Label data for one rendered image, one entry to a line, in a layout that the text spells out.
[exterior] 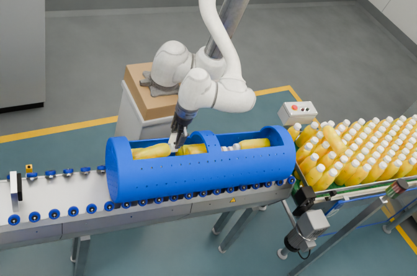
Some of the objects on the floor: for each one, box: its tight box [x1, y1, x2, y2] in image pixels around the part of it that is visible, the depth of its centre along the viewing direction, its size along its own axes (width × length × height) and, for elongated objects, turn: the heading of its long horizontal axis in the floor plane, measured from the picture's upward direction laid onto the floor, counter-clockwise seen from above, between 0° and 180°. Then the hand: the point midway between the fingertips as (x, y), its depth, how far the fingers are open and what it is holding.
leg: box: [212, 210, 236, 235], centre depth 266 cm, size 6×6×63 cm
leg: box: [74, 235, 91, 276], centre depth 217 cm, size 6×6×63 cm
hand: (174, 142), depth 170 cm, fingers closed on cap, 4 cm apart
